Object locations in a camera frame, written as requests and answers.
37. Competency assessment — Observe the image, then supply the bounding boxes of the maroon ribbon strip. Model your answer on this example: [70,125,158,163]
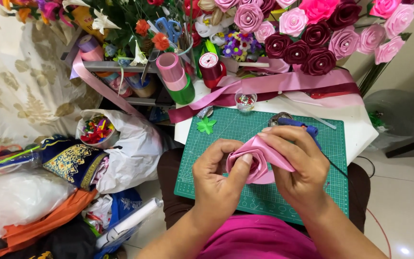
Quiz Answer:
[167,82,362,124]

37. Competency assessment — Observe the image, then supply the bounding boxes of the clear plastic strip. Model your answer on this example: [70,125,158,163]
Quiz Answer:
[278,94,337,130]

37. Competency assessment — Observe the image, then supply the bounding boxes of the person's pink shirt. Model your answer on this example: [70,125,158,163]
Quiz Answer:
[195,214,323,259]

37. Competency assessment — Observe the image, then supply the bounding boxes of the large pink ribbon roll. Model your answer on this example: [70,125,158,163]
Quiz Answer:
[155,52,189,92]

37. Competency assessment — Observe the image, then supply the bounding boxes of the grey shelf rack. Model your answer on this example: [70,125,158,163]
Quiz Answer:
[60,28,179,109]

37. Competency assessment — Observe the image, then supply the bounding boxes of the brown tape roll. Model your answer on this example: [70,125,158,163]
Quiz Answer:
[124,73,158,99]

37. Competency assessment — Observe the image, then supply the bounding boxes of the blue glue gun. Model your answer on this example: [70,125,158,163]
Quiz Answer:
[277,117,323,150]

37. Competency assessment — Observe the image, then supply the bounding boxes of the clear cup of beads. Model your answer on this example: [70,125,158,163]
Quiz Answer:
[234,92,258,113]

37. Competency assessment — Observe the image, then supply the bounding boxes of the large transparent plastic bag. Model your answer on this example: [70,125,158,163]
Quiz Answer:
[363,88,414,152]

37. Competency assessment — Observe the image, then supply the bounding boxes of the blue handled scissors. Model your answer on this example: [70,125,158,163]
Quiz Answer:
[140,17,183,85]

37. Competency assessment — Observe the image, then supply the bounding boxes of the black furniture bar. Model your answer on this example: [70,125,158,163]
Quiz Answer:
[385,133,414,159]

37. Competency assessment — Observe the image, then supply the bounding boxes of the black cable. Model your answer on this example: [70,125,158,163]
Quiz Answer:
[321,149,376,180]

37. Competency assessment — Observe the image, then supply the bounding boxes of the beige patterned curtain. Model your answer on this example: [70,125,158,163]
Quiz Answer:
[0,5,104,154]

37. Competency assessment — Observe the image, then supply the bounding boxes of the person's left hand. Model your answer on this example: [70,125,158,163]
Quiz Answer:
[192,138,254,221]

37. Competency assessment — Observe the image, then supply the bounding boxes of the small light pink ribbon roll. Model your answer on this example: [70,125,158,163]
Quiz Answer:
[79,45,105,63]

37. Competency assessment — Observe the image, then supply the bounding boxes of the navy gold embroidered cloth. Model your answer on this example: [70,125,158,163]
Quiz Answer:
[38,135,109,191]

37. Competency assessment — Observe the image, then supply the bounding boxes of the pink ribbon rose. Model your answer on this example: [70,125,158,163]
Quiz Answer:
[226,135,296,185]

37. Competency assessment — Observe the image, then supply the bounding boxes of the white plastic bag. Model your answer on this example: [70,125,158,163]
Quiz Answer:
[75,109,165,195]

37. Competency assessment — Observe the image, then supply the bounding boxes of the bouquet of ribbon roses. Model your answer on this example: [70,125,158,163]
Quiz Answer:
[183,0,414,98]

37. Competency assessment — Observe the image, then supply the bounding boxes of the long pink ribbon tail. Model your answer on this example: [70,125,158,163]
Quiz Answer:
[70,50,145,118]

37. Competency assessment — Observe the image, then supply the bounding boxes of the round metal dish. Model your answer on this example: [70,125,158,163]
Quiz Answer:
[268,112,295,127]

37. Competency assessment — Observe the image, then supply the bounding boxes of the dark red ribbon roll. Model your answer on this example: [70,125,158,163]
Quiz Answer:
[198,52,228,89]

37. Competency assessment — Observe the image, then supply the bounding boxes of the person's right hand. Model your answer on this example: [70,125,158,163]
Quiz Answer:
[257,125,331,213]

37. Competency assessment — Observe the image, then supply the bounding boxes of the green paper flower cutout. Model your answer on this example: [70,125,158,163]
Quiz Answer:
[196,116,218,135]

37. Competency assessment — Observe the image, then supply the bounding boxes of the cup of colourful pieces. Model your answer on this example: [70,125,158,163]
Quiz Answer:
[75,114,121,150]

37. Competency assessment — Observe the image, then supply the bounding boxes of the thin green stick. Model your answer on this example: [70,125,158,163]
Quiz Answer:
[0,145,42,173]

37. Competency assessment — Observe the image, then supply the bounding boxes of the blue plastic bag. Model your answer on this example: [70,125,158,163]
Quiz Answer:
[93,187,144,259]

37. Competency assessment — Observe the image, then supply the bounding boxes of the red cable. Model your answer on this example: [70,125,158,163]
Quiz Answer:
[366,207,393,259]

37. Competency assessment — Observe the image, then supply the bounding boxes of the silver glitter piece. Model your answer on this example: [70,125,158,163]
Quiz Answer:
[196,105,214,119]

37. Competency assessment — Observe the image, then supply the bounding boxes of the white paper roll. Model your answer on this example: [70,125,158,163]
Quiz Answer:
[95,197,164,251]

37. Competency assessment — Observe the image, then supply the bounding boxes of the green ribbon roll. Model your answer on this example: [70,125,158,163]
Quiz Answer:
[165,73,196,106]

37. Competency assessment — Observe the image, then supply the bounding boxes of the green cutting mat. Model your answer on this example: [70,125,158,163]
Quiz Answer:
[174,107,350,226]

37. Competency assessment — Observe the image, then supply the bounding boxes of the orange cloth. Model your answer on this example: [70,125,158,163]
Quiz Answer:
[0,188,98,259]

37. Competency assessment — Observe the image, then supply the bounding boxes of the black cloth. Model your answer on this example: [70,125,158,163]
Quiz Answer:
[0,215,98,259]

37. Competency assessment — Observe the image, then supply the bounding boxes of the bunch of artificial flowers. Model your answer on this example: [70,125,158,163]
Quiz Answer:
[0,0,201,70]

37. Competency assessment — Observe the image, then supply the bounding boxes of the lilac ribbon roll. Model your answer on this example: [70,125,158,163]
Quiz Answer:
[76,34,102,53]

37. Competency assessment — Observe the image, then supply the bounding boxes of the wide pink ribbon strip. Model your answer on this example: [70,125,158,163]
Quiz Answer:
[188,68,365,111]

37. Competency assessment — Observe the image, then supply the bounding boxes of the white wooden stick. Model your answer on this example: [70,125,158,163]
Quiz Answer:
[237,61,271,68]

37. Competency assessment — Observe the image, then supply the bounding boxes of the clear plastic bag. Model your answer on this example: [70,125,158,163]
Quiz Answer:
[0,171,77,240]

